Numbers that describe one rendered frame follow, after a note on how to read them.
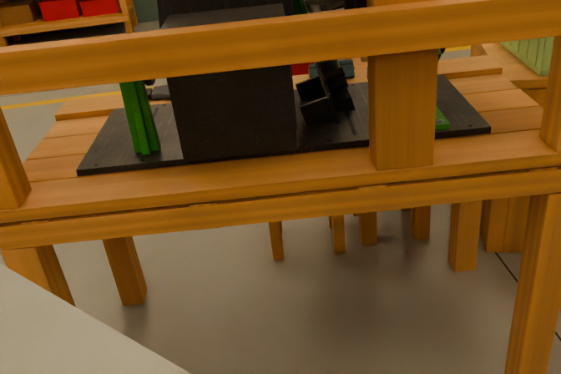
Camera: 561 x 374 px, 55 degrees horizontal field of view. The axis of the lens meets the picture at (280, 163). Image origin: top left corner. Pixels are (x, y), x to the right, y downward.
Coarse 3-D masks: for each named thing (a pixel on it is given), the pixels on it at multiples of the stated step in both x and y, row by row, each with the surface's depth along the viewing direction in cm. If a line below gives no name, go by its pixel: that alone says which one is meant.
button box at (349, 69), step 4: (344, 60) 181; (348, 60) 181; (352, 60) 181; (312, 64) 181; (340, 64) 181; (344, 64) 181; (348, 64) 181; (352, 64) 181; (308, 68) 185; (312, 68) 181; (344, 68) 181; (348, 68) 181; (352, 68) 181; (308, 72) 188; (312, 72) 181; (316, 72) 181; (344, 72) 180; (348, 72) 180; (352, 72) 180; (312, 76) 181; (348, 76) 180; (352, 76) 180
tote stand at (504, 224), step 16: (480, 48) 235; (496, 48) 227; (512, 64) 208; (512, 80) 195; (528, 80) 194; (544, 80) 193; (544, 96) 196; (496, 208) 221; (512, 208) 220; (480, 224) 243; (496, 224) 225; (512, 224) 224; (496, 240) 229; (512, 240) 228
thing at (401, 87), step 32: (384, 0) 110; (416, 0) 110; (384, 64) 117; (416, 64) 117; (384, 96) 120; (416, 96) 121; (0, 128) 126; (384, 128) 124; (416, 128) 124; (544, 128) 133; (0, 160) 125; (384, 160) 128; (416, 160) 129; (0, 192) 128
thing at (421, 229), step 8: (408, 208) 238; (416, 208) 236; (424, 208) 237; (360, 216) 241; (368, 216) 237; (376, 216) 238; (416, 216) 238; (424, 216) 239; (360, 224) 243; (368, 224) 239; (376, 224) 240; (416, 224) 240; (424, 224) 241; (360, 232) 247; (368, 232) 242; (376, 232) 242; (416, 232) 243; (424, 232) 243; (368, 240) 244; (376, 240) 244
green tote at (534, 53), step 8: (520, 40) 210; (528, 40) 202; (536, 40) 196; (544, 40) 189; (552, 40) 189; (512, 48) 218; (520, 48) 211; (528, 48) 203; (536, 48) 197; (544, 48) 191; (552, 48) 190; (520, 56) 211; (528, 56) 204; (536, 56) 196; (544, 56) 192; (528, 64) 204; (536, 64) 198; (544, 64) 193; (536, 72) 198; (544, 72) 194
